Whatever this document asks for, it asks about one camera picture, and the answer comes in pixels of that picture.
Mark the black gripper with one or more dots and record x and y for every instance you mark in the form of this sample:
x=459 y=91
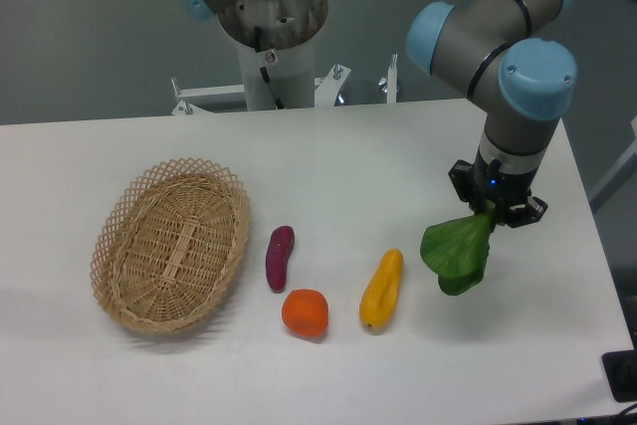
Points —
x=477 y=183

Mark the green leafy vegetable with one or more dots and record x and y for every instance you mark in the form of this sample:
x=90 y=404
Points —
x=457 y=251

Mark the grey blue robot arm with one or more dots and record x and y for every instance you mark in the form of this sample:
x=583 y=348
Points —
x=488 y=52

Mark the white table leg right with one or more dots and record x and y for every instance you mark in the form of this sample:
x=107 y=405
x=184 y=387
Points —
x=617 y=174

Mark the yellow pepper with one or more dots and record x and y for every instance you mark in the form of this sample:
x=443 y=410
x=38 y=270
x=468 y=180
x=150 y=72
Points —
x=379 y=300

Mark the black device at edge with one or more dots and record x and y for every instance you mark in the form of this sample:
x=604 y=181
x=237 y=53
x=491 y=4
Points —
x=620 y=370

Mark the purple sweet potato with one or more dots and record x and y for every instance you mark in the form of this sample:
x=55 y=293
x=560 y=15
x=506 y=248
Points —
x=279 y=250

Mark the orange round fruit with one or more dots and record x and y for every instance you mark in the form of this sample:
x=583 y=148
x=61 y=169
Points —
x=305 y=312

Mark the woven wicker basket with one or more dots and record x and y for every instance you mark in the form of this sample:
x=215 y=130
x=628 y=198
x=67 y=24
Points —
x=171 y=246

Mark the white metal base frame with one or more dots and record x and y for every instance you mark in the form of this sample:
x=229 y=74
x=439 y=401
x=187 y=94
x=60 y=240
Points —
x=296 y=91

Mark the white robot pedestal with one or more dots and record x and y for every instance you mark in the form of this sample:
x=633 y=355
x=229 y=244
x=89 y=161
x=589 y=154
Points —
x=274 y=38

